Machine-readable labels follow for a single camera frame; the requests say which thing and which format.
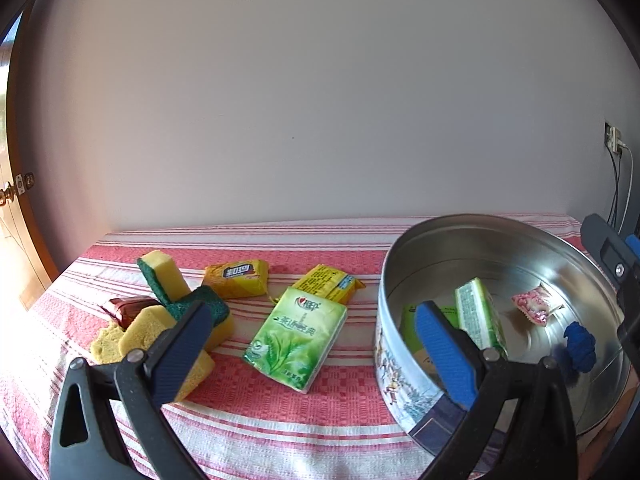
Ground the green tea tissue pack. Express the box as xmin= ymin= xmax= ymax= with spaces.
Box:
xmin=243 ymin=287 xmax=347 ymax=393

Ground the wooden door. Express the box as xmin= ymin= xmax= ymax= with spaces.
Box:
xmin=1 ymin=0 xmax=60 ymax=311

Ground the white cable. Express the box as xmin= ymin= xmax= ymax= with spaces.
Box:
xmin=617 ymin=143 xmax=636 ymax=235

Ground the pale yellow sponge piece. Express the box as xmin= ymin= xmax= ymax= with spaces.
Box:
xmin=90 ymin=323 xmax=125 ymax=364

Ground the yellow snack packet with label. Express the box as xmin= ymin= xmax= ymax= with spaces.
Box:
xmin=202 ymin=259 xmax=269 ymax=299

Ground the plain yellow sponge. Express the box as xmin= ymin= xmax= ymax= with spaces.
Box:
xmin=118 ymin=304 xmax=215 ymax=402

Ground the green beige tissue pack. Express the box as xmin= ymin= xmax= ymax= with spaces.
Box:
xmin=399 ymin=304 xmax=459 ymax=364

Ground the yellow green sponge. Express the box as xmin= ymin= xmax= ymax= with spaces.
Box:
xmin=166 ymin=285 xmax=235 ymax=352
xmin=137 ymin=249 xmax=191 ymax=306

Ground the black cable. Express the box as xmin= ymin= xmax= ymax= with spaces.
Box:
xmin=605 ymin=148 xmax=623 ymax=229

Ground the blue yarn ball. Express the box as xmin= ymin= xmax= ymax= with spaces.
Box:
xmin=552 ymin=322 xmax=597 ymax=375

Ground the green tissue pack in tin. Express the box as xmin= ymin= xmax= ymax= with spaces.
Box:
xmin=454 ymin=278 xmax=508 ymax=356

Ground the pink floral packet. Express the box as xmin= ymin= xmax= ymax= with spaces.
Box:
xmin=511 ymin=282 xmax=565 ymax=326

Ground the yellow snack packet text side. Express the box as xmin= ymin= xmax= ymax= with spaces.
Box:
xmin=292 ymin=264 xmax=366 ymax=306

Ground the red brown snack packet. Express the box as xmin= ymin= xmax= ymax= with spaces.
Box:
xmin=100 ymin=296 xmax=158 ymax=330

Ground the round metal tin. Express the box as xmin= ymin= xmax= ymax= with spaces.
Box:
xmin=374 ymin=212 xmax=633 ymax=458

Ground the wall socket with plugs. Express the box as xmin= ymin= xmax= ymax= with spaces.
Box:
xmin=604 ymin=122 xmax=626 ymax=156

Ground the door handle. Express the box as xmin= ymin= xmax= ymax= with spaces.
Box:
xmin=0 ymin=172 xmax=35 ymax=207

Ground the red striped cloth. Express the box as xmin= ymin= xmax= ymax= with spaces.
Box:
xmin=1 ymin=218 xmax=430 ymax=479

